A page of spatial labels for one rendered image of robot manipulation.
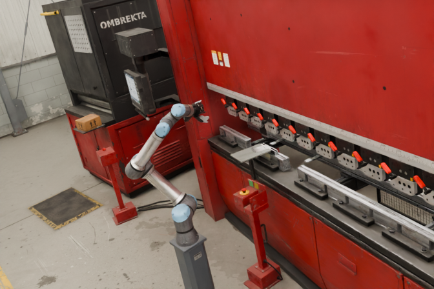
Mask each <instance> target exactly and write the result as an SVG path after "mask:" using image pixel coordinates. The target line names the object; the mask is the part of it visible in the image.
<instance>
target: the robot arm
mask: <svg viewBox="0 0 434 289"><path fill-rule="evenodd" d="M201 101H202V100H200V101H198V102H195V103H193V104H191V105H185V104H175V105H173V106H172V108H171V111H170V112H169V113H168V114H167V115H166V116H165V117H163V118H162V119H161V121H160V123H159V124H158V125H157V127H156V129H155V131H153V133H152V135H151V136H150V137H149V139H148V140H147V142H146V143H145V145H144V146H143V148H142V149H141V150H140V152H139V153H138V154H136V155H135V156H134V157H133V158H132V159H131V160H130V162H129V163H128V164H127V166H126V167H125V173H126V175H127V177H128V178H130V179H139V178H142V179H146V180H147V181H149V182H150V183H151V184H152V185H153V186H155V187H156V188H157V189H158V190H159V191H160V192H161V193H162V194H163V195H165V196H166V197H167V198H168V199H169V200H171V201H172V203H173V206H174V208H173V209H172V219H173V221H174V225H175V229H176V244H177V245H178V246H182V247H186V246H191V245H193V244H195V243H196V242H197V241H198V239H199V235H198V232H197V231H196V229H195V228H194V225H193V222H192V217H193V215H194V212H195V210H196V208H197V200H196V198H195V197H194V196H193V195H191V194H186V193H185V192H180V191H179V190H178V189H177V188H176V187H175V186H173V185H172V184H171V183H170V182H169V181H168V180H166V178H164V176H162V175H161V174H160V173H159V172H158V171H156V170H155V169H154V165H153V164H152V163H151V161H150V158H151V157H152V155H153V153H154V152H155V151H156V149H157V148H158V147H159V145H160V144H161V142H162V141H163V140H164V138H165V137H166V135H167V134H168V133H169V131H170V130H171V128H172V127H173V126H174V124H175V123H176V122H178V121H179V120H180V119H181V118H183V119H184V121H185V122H186V121H189V119H190V118H191V117H192V116H193V117H194V118H195V119H197V120H198V121H199V122H202V123H208V121H207V120H208V118H209V116H206V117H204V116H203V115H201V116H199V115H200V114H204V113H206V112H204V108H203V107H204V106H203V104H202V103H201ZM203 112H204V113H203Z"/></svg>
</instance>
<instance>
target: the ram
mask: <svg viewBox="0 0 434 289"><path fill-rule="evenodd" d="M190 2H191V8H192V14H193V18H194V24H195V27H196V33H197V37H198V43H199V46H200V52H201V58H202V62H203V67H204V71H205V77H206V81H207V83H210V84H213V85H216V86H219V87H222V88H225V89H228V90H230V91H233V92H236V93H239V94H242V95H245V96H247V97H251V98H253V99H256V100H259V101H262V102H265V103H267V104H270V105H273V106H277V107H278V108H282V109H284V110H288V111H290V112H293V113H296V114H299V115H302V116H304V117H308V118H310V119H314V120H315V121H319V122H321V123H325V124H327V125H330V126H334V127H336V128H339V129H341V130H345V131H347V132H351V133H352V134H356V135H359V136H362V137H365V138H367V139H370V140H373V141H376V142H378V143H382V144H384V145H387V146H390V147H393V148H396V149H399V150H402V151H404V152H407V153H410V154H413V155H416V156H419V157H422V158H424V159H427V160H430V161H433V162H434V0H190ZM211 50H212V51H216V56H217V60H218V65H216V64H214V61H213V57H212V51H211ZM218 52H221V56H222V60H219V56H218ZM223 53H226V54H228V58H229V65H230V67H226V66H225V62H224V58H223ZM220 61H221V62H222V63H223V66H221V65H220ZM207 87H208V89H210V90H214V91H215V92H219V93H221V94H224V95H227V96H229V97H232V98H234V99H237V100H239V101H243V102H245V103H248V104H250V105H253V106H256V107H258V108H261V109H263V110H267V111H268V112H272V113H274V114H276V115H280V116H282V117H285V118H287V119H290V120H292V121H296V122H297V123H300V124H303V125H306V126H309V127H311V128H314V129H316V130H319V131H321V132H324V133H327V134H329V135H333V136H335V137H338V138H340V139H343V140H345V141H348V142H350V143H353V144H356V145H358V146H362V147H364V148H367V149H369V150H372V151H374V152H377V153H380V154H382V155H386V156H388V157H391V158H393V159H396V160H398V161H401V162H403V163H406V164H410V165H411V166H415V167H417V168H420V169H422V170H425V171H427V172H430V173H433V174H434V168H432V167H430V166H426V165H424V164H421V163H418V162H416V161H412V160H410V159H407V158H405V157H402V156H399V155H397V154H393V153H391V152H388V151H385V150H383V149H380V148H377V147H375V146H371V145H370V144H366V143H363V142H361V141H357V140H356V139H352V138H350V137H347V136H344V135H342V134H338V133H336V132H333V131H330V130H328V129H325V128H322V127H320V126H317V125H314V124H311V123H308V122H306V121H303V120H301V119H297V118H295V117H292V116H290V115H287V114H283V113H281V112H278V111H276V110H273V109H270V108H268V107H265V106H262V105H259V104H256V103H254V102H251V101H248V100H246V99H243V98H241V97H237V96H235V95H232V94H229V93H227V92H223V91H221V90H218V89H216V88H213V87H210V86H207Z"/></svg>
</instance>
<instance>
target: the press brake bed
mask: <svg viewBox="0 0 434 289"><path fill-rule="evenodd" d="M210 148H211V155H212V161H213V165H214V171H215V174H216V180H217V183H218V189H219V192H220V194H221V196H222V198H223V200H224V202H225V204H226V206H227V208H228V209H229V211H230V212H228V213H226V214H225V218H226V220H228V221H229V222H230V223H231V224H232V225H233V226H235V227H236V228H237V229H238V230H239V231H241V233H242V234H243V235H244V236H246V238H248V239H249V240H250V241H251V242H252V243H253V244H254V239H253V233H252V229H251V223H250V219H249V214H247V213H245V212H243V211H241V210H239V209H237V208H236V205H235V202H234V196H233V194H235V193H236V192H239V191H240V190H241V189H242V188H246V187H248V186H249V183H248V180H247V179H250V180H252V181H255V182H257V183H260V184H262V185H264V186H265V189H266V192H267V199H268V203H269V207H268V208H267V209H265V210H264V211H262V212H260V213H259V214H258V216H259V220H260V225H261V224H264V225H265V227H266V231H267V239H268V242H267V243H265V244H264V247H265V254H266V255H267V256H268V257H269V258H270V259H271V260H272V261H273V262H274V263H276V264H277V265H279V266H280V268H281V269H282V270H283V271H284V272H285V273H286V274H288V275H289V276H290V277H291V278H292V279H293V280H294V281H296V282H297V283H298V284H299V285H300V286H301V287H302V288H303V289H434V285H433V284H431V283H429V282H428V281H426V280H425V279H423V278H421V277H420V276H418V275H417V274H415V273H414V272H412V271H411V270H409V269H407V268H406V267H404V266H402V265H401V264H399V263H398V262H396V261H394V260H393V259H392V258H390V257H388V256H387V255H385V254H383V253H382V252H380V251H379V250H377V249H376V248H374V247H372V246H371V245H369V244H367V243H366V242H364V241H363V240H361V239H359V238H358V237H357V236H355V235H353V234H352V233H350V232H348V231H347V230H345V229H344V228H342V227H341V226H339V225H337V224H336V223H334V222H332V221H331V220H329V219H328V218H326V217H324V216H323V215H322V214H320V213H318V212H317V211H315V210H313V209H312V208H310V207H309V206H307V205H306V204H304V203H303V202H301V201H299V200H298V199H296V198H294V197H293V196H291V195H290V194H288V193H287V192H285V191H283V190H282V189H280V188H279V187H277V186H275V185H274V184H272V183H270V182H269V181H268V180H266V179H264V178H263V177H261V176H259V175H258V174H256V173H255V175H256V179H255V180H254V179H252V177H251V171H250V169H248V168H247V167H245V166H244V165H242V164H240V163H238V162H237V161H235V160H234V159H233V158H231V157H229V156H228V155H226V154H225V153H223V152H221V151H220V150H218V149H217V148H215V147H213V146H212V145H210ZM338 253H340V254H341V255H343V256H344V257H345V258H347V259H349V260H350V261H351V262H352V263H354V264H355V265H356V274H357V275H355V276H354V275H352V274H351V273H349V272H348V271H347V270H346V269H344V268H343V267H341V266H340V265H339V264H338V263H337V261H338V262H339V258H338Z"/></svg>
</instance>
